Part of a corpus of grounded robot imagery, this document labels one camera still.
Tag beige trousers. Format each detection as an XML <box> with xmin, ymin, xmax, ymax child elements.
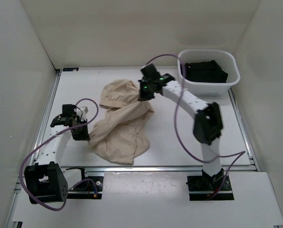
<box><xmin>88</xmin><ymin>79</ymin><xmax>154</xmax><ymax>165</ymax></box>

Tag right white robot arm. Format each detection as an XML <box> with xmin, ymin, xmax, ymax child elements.
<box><xmin>139</xmin><ymin>64</ymin><xmax>224</xmax><ymax>190</ymax></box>

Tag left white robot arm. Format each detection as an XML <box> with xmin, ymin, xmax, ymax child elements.
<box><xmin>24</xmin><ymin>104</ymin><xmax>89</xmax><ymax>203</ymax></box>

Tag blue corner label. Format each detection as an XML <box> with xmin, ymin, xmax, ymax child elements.
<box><xmin>62</xmin><ymin>67</ymin><xmax>79</xmax><ymax>72</ymax></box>

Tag black folded garment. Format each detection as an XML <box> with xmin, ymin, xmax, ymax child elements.
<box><xmin>185</xmin><ymin>60</ymin><xmax>228</xmax><ymax>83</ymax></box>

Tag white plastic basket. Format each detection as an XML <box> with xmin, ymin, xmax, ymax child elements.
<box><xmin>176</xmin><ymin>48</ymin><xmax>241</xmax><ymax>96</ymax></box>

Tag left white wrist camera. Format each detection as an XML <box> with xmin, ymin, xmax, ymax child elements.
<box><xmin>76</xmin><ymin>106</ymin><xmax>88</xmax><ymax>121</ymax></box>

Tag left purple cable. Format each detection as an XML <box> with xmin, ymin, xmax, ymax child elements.
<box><xmin>19</xmin><ymin>97</ymin><xmax>100</xmax><ymax>211</ymax></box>

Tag purple cable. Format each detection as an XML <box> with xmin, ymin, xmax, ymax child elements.
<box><xmin>19</xmin><ymin>97</ymin><xmax>100</xmax><ymax>211</ymax></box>
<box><xmin>145</xmin><ymin>54</ymin><xmax>246</xmax><ymax>198</ymax></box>

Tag aluminium left side rail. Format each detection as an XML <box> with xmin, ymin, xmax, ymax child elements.
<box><xmin>33</xmin><ymin>69</ymin><xmax>62</xmax><ymax>150</ymax></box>

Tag aluminium front rail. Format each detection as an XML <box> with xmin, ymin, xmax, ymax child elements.
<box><xmin>60</xmin><ymin>165</ymin><xmax>256</xmax><ymax>173</ymax></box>

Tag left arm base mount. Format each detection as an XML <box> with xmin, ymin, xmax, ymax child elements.
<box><xmin>63</xmin><ymin>166</ymin><xmax>104</xmax><ymax>200</ymax></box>

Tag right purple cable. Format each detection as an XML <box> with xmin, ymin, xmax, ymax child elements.
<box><xmin>145</xmin><ymin>54</ymin><xmax>246</xmax><ymax>198</ymax></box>

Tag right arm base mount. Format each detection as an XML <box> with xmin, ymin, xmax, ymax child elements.
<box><xmin>186</xmin><ymin>176</ymin><xmax>234</xmax><ymax>201</ymax></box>

